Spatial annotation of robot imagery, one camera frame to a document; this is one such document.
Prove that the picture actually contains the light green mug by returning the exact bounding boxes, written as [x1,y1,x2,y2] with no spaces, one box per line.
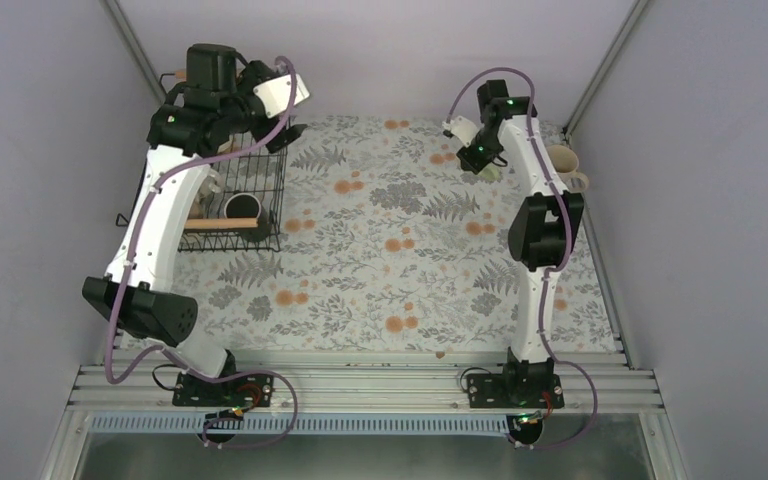
[478,164,502,183]

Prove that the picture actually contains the beige floral mug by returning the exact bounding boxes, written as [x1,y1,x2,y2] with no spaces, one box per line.
[546,145,590,193]

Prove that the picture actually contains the black mug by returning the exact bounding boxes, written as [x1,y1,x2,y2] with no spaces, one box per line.
[223,192,272,243]

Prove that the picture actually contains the white patterned mug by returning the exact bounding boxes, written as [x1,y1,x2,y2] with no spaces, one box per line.
[195,169,225,203]

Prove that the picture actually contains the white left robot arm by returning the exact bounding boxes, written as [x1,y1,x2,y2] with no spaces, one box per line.
[82,43,310,405]

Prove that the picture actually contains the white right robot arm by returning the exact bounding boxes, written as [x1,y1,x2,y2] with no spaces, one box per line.
[447,80,584,408]

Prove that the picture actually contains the tan upturned mug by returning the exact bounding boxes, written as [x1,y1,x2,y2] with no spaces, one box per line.
[187,202,205,219]

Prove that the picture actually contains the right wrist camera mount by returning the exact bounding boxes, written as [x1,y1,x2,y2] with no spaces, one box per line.
[442,116,480,147]

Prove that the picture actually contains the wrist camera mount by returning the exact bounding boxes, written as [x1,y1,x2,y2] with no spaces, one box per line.
[253,74,310,119]
[442,116,480,147]

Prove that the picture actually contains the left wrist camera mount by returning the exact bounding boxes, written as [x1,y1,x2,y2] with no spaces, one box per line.
[253,74,310,119]

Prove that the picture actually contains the black wire dish rack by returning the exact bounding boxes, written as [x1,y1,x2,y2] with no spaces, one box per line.
[116,64,296,261]

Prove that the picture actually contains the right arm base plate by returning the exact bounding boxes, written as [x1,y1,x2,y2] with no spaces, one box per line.
[465,372,565,410]

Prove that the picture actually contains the aluminium rail frame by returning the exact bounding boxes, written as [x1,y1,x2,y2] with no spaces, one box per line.
[42,350,686,479]

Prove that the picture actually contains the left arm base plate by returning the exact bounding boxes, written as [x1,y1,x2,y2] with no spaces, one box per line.
[171,373,274,409]

